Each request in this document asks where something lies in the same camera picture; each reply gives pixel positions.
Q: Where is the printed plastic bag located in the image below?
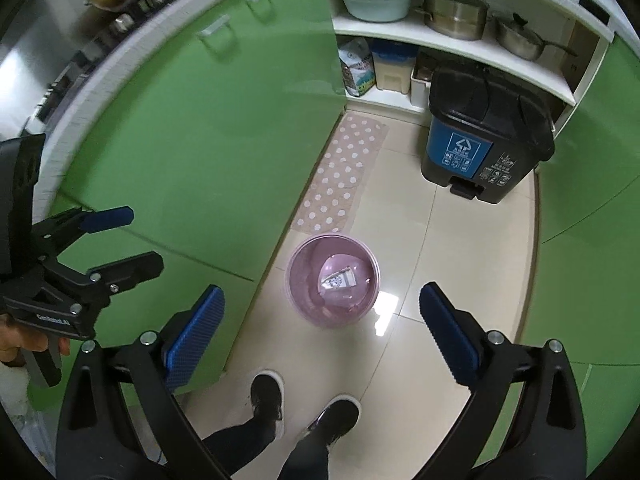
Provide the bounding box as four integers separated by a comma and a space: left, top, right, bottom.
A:
338, 38, 377, 98

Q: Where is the green kitchen cabinet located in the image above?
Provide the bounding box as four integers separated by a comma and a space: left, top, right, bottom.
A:
37, 0, 348, 406
500, 35, 640, 480

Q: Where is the black blue pedal bin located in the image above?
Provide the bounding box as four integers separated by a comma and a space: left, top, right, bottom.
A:
419, 66, 557, 205

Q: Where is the white storage box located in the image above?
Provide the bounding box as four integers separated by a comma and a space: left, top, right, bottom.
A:
410, 52, 441, 109

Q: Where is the white container with blue lid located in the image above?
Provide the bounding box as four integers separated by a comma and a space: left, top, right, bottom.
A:
371, 40, 418, 95

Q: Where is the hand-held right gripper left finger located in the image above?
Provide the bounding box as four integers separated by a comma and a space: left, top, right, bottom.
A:
55, 284, 226, 480

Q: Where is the white printed paper scrap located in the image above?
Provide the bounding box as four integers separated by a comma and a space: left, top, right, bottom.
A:
320, 269, 355, 291

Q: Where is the person's left hand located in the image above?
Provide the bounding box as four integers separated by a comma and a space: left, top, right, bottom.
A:
0, 312, 28, 368

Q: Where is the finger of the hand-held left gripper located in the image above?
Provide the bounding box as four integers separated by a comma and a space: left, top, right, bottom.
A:
31, 206, 135, 261
44, 251, 165, 307

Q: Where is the person's leg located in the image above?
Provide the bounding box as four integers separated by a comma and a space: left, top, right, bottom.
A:
287, 425, 341, 480
200, 410, 281, 480

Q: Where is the steel saucepan with lid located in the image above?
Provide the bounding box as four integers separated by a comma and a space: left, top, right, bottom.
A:
492, 12, 578, 62

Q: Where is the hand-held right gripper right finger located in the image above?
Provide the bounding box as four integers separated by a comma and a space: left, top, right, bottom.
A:
419, 282, 587, 480

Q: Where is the steel stockpot with glass lid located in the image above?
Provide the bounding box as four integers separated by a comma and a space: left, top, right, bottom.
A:
412, 0, 491, 42

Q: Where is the person's right leg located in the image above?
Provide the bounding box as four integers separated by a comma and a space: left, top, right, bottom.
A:
287, 425, 341, 480

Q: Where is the pink polka-dot floor mat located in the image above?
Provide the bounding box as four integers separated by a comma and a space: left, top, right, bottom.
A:
291, 114, 390, 235

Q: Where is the white open shelf unit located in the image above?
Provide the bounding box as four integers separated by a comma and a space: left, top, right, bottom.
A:
320, 0, 616, 121

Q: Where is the steel gas stove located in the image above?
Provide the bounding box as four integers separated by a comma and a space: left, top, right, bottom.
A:
0, 0, 201, 131

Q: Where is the light blue plastic basin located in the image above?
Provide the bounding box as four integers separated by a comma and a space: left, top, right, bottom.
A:
334, 0, 422, 23

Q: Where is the person's left leg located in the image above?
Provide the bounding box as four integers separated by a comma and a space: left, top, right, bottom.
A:
200, 410, 281, 480

